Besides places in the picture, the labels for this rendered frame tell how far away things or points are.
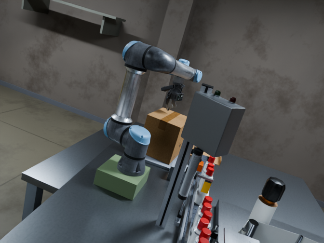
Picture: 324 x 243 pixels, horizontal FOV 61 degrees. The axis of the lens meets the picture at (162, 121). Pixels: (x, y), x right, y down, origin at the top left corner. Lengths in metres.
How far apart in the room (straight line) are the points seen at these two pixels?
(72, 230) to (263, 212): 0.82
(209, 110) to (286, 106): 3.07
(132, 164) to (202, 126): 0.54
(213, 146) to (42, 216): 0.74
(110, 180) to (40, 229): 0.41
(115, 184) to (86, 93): 3.28
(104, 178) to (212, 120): 0.69
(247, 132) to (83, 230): 3.17
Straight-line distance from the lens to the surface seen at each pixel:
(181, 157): 1.14
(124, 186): 1.41
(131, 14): 4.23
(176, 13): 3.75
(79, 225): 1.24
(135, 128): 1.41
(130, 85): 1.40
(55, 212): 1.28
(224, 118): 0.95
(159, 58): 1.33
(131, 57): 1.38
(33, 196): 1.56
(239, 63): 3.90
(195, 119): 1.02
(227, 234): 0.91
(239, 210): 1.59
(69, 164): 1.61
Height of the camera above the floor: 1.65
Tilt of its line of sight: 18 degrees down
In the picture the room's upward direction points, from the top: 17 degrees clockwise
